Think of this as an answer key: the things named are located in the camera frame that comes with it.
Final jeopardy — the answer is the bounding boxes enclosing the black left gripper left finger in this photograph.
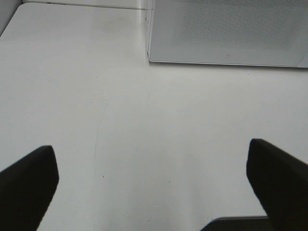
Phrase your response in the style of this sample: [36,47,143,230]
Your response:
[0,145,59,231]

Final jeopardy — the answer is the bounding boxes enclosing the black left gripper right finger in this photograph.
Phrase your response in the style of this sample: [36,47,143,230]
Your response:
[246,139,308,231]

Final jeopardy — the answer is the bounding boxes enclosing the white microwave oven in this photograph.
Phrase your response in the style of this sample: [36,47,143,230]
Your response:
[143,0,308,68]

